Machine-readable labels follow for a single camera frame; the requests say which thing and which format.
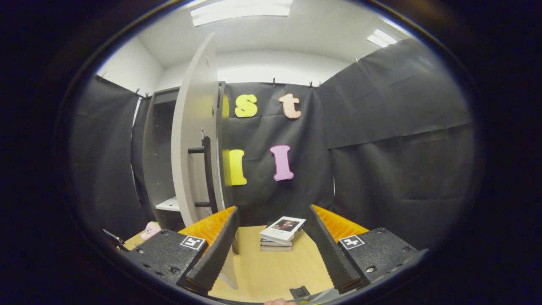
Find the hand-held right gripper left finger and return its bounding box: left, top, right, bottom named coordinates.
left=127, top=206, right=241, bottom=295

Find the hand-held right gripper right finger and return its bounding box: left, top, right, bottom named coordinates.
left=307, top=205, right=420, bottom=294

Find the black door handle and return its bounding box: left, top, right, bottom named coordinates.
left=188, top=136, right=218, bottom=214

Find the grey cabinet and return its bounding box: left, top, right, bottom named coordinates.
left=142, top=81, right=227, bottom=232

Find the beige cabinet door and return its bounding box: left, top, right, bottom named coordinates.
left=171, top=33, right=238, bottom=290

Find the white cover book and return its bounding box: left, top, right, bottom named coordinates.
left=260, top=216, right=307, bottom=245

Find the pink soft toy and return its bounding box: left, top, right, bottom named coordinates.
left=141, top=222, right=162, bottom=241

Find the black backdrop cloth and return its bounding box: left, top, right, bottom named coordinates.
left=70, top=38, right=477, bottom=250

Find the small ceiling light panel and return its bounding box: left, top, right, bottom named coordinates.
left=367, top=29, right=398, bottom=48

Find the long ceiling light panel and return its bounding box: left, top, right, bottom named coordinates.
left=191, top=0, right=293, bottom=27

